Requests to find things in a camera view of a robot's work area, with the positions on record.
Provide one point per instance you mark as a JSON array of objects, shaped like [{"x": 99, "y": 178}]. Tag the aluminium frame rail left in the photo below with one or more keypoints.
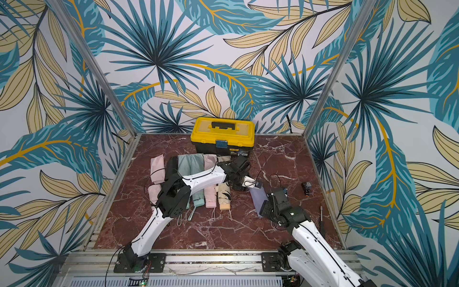
[{"x": 70, "y": 26}]

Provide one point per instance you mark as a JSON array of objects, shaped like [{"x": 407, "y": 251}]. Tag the black handled screwdriver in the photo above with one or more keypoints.
[{"x": 321, "y": 223}]

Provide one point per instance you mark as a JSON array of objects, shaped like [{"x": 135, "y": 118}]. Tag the pink sleeved umbrella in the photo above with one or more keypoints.
[{"x": 210, "y": 195}]

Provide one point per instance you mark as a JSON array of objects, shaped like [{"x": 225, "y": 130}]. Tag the mint umbrella sleeve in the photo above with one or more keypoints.
[{"x": 190, "y": 164}]

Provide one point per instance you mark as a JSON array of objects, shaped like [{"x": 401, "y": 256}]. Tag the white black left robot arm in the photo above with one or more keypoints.
[{"x": 173, "y": 198}]

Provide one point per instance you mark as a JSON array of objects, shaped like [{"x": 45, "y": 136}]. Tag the mint sleeved umbrella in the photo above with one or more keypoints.
[{"x": 198, "y": 199}]

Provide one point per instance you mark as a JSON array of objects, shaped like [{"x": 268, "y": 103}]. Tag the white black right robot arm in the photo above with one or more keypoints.
[{"x": 309, "y": 254}]

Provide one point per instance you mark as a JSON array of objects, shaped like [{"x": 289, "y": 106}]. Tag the pink umbrella sleeve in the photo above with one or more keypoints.
[
  {"x": 157, "y": 173},
  {"x": 210, "y": 161}
]

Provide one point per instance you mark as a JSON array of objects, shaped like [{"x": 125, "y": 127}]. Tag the yellow black toolbox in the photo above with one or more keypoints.
[{"x": 223, "y": 136}]

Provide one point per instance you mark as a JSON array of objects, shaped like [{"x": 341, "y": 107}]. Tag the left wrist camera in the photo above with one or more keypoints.
[{"x": 249, "y": 182}]

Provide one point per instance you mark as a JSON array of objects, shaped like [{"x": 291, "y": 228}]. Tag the beige sleeved umbrella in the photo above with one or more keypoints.
[{"x": 224, "y": 196}]

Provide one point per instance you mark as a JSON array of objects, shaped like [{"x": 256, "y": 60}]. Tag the small black electrical part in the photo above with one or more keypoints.
[{"x": 306, "y": 186}]

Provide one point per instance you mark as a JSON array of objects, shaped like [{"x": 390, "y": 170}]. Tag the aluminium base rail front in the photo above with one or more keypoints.
[{"x": 182, "y": 268}]

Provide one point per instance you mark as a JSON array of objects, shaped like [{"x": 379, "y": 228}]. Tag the beige umbrella sleeve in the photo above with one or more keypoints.
[{"x": 224, "y": 158}]

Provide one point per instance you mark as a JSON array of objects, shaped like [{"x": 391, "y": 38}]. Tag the lavender sleeved umbrella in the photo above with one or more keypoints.
[{"x": 259, "y": 196}]

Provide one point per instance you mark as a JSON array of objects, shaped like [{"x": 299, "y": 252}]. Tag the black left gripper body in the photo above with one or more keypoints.
[{"x": 238, "y": 186}]

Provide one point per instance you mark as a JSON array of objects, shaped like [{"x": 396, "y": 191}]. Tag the aluminium frame rail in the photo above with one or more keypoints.
[
  {"x": 70, "y": 26},
  {"x": 358, "y": 25}
]

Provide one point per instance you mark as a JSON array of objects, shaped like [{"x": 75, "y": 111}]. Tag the aluminium frame rail right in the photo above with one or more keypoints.
[{"x": 358, "y": 25}]

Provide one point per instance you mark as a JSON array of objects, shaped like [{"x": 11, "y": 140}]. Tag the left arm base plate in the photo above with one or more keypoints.
[{"x": 151, "y": 263}]

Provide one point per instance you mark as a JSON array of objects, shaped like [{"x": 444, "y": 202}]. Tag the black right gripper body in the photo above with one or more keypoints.
[{"x": 271, "y": 204}]

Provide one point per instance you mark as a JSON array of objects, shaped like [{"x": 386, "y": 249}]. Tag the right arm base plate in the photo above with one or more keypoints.
[{"x": 273, "y": 262}]

